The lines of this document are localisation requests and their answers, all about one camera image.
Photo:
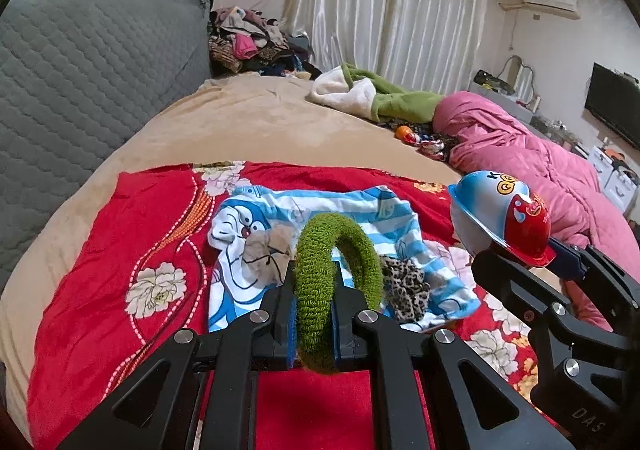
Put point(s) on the leopard print scrunchie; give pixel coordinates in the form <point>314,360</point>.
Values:
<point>407,285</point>

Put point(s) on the small orange round object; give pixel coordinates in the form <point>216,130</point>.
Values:
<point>403,132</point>

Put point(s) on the green and white blanket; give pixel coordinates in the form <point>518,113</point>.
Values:
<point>400,105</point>

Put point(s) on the white cabinet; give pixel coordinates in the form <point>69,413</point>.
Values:
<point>615,180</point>

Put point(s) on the red floral blanket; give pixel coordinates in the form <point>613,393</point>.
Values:
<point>100,280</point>

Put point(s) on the metal chair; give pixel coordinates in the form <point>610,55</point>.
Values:
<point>534,98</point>

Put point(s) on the blue striped cartoon cloth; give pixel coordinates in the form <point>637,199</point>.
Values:
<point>380,202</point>

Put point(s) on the grey quilted headboard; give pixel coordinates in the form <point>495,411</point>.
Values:
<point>90,80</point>

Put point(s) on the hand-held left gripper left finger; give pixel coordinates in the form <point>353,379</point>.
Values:
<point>291,330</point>

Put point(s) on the green fuzzy scrunchie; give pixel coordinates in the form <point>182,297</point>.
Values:
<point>312,280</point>

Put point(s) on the pink quilt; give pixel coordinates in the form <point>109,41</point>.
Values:
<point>500,140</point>

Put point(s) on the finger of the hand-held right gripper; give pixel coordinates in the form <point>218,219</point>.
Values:
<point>505,280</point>
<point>567,260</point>

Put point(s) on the pile of clothes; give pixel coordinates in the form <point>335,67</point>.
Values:
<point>250,40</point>

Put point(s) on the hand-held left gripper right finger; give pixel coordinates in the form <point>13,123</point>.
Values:
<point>340,345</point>

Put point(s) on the red egg-shaped candy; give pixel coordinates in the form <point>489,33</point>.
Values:
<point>500,215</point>

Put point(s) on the shiny snack wrappers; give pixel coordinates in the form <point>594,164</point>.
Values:
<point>435,148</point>

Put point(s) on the white air conditioner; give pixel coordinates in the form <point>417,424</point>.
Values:
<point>550,0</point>

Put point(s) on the white curtain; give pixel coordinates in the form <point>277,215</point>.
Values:
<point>400,5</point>

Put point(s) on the beige bed sheet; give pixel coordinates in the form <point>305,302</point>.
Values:
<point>250,120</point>

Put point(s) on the black television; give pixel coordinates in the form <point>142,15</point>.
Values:
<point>612,103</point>

